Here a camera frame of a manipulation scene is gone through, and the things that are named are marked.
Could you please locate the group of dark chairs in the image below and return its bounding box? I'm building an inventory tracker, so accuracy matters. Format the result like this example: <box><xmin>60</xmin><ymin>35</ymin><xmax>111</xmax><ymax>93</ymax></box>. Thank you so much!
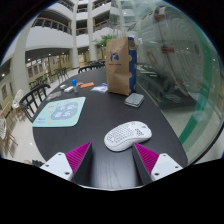
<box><xmin>28</xmin><ymin>67</ymin><xmax>70</xmax><ymax>90</ymax></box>

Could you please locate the white perforated computer mouse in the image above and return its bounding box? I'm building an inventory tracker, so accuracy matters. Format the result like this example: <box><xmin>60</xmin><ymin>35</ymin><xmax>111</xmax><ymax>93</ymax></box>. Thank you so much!
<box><xmin>103</xmin><ymin>120</ymin><xmax>153</xmax><ymax>153</ymax></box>

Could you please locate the white plastic packet blue print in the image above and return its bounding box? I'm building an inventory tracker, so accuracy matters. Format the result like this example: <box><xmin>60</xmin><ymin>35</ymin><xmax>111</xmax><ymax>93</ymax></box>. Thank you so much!
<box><xmin>90</xmin><ymin>83</ymin><xmax>109</xmax><ymax>94</ymax></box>

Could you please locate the brown paper bag blue logo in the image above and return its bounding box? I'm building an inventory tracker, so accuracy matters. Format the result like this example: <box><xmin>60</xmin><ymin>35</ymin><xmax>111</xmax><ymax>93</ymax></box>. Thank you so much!
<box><xmin>105</xmin><ymin>36</ymin><xmax>138</xmax><ymax>97</ymax></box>

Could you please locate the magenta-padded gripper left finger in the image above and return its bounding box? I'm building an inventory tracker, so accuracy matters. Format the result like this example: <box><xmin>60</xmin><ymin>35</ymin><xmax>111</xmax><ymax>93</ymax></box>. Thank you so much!
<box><xmin>39</xmin><ymin>141</ymin><xmax>94</xmax><ymax>186</ymax></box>

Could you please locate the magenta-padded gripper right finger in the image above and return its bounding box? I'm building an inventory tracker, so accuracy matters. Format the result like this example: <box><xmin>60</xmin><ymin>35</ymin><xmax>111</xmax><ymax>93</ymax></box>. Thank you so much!
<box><xmin>131</xmin><ymin>142</ymin><xmax>184</xmax><ymax>186</ymax></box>

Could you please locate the black wooden chair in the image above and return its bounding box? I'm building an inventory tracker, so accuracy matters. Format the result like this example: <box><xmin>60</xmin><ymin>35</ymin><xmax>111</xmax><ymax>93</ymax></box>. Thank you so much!
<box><xmin>77</xmin><ymin>62</ymin><xmax>106</xmax><ymax>74</ymax></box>
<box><xmin>19</xmin><ymin>83</ymin><xmax>52</xmax><ymax>124</ymax></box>

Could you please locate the white lattice chair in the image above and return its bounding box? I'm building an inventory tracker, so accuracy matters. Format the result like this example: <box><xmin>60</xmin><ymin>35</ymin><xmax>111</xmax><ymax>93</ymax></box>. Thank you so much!
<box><xmin>0</xmin><ymin>118</ymin><xmax>18</xmax><ymax>158</ymax></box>
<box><xmin>11</xmin><ymin>88</ymin><xmax>25</xmax><ymax>111</ymax></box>

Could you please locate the small bottle with blue cap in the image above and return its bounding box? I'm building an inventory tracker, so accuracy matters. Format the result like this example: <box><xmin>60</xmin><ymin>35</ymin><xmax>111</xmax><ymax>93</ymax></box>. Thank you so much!
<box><xmin>71</xmin><ymin>79</ymin><xmax>79</xmax><ymax>94</ymax></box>

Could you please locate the light teal printed mouse pad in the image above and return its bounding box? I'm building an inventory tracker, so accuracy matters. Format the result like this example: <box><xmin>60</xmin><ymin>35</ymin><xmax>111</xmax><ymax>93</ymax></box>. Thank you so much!
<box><xmin>32</xmin><ymin>96</ymin><xmax>87</xmax><ymax>128</ymax></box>

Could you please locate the green potted plant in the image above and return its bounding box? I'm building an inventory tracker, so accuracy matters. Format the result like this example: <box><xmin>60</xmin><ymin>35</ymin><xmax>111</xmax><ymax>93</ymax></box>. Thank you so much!
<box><xmin>94</xmin><ymin>34</ymin><xmax>118</xmax><ymax>50</ymax></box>

